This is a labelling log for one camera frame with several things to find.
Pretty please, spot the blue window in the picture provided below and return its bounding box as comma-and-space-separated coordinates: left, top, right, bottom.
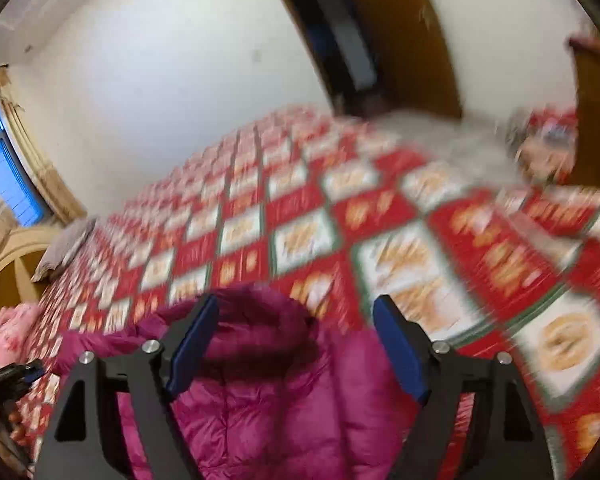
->
0, 119, 52, 226

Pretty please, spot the brown wooden door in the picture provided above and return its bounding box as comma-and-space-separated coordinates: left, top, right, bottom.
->
352, 0, 463, 119

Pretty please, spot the red patterned bedspread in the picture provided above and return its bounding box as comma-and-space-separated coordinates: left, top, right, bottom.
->
20, 107, 600, 479

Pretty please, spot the brown wooden dresser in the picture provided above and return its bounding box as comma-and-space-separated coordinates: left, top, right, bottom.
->
568, 36, 600, 188

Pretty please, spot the clothes pile on floor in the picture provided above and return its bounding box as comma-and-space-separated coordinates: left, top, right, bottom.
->
504, 105, 578, 185

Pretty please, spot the dark door frame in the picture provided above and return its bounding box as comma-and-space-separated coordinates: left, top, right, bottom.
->
283, 0, 382, 118

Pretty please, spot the beige right curtain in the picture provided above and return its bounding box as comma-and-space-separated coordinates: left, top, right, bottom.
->
0, 67, 87, 226

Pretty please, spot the magenta puffer jacket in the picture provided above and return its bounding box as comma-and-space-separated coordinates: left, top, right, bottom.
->
36, 284, 419, 479

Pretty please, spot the beige wooden headboard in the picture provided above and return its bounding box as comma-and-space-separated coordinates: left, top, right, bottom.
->
0, 226, 61, 310

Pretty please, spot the striped grey pillow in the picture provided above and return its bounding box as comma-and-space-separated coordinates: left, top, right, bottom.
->
31, 217, 97, 283

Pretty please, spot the pink folded blanket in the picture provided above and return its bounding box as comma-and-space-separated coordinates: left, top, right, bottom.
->
0, 302, 42, 368

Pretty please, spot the person's left hand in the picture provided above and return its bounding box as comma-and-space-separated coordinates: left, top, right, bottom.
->
8, 410, 27, 444

